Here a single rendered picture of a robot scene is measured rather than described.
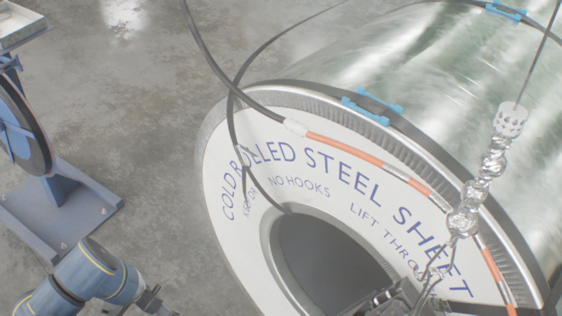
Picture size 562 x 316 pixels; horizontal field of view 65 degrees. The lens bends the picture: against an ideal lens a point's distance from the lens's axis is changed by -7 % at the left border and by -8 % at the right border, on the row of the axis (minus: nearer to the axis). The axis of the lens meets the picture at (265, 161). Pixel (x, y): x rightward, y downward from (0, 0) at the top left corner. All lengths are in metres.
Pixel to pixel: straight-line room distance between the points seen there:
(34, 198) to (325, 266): 1.74
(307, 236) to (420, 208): 0.70
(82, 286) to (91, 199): 1.61
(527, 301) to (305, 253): 0.83
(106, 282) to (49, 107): 2.44
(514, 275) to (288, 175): 0.56
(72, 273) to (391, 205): 0.69
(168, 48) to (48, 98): 1.00
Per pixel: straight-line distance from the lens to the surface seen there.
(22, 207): 2.79
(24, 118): 2.03
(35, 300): 1.14
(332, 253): 1.66
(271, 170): 1.21
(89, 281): 1.09
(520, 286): 0.95
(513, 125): 0.61
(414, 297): 1.03
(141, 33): 4.09
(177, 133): 2.97
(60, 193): 2.66
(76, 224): 2.59
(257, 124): 1.15
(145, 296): 1.28
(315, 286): 1.61
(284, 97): 1.03
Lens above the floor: 1.92
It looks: 44 degrees down
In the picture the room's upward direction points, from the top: 2 degrees clockwise
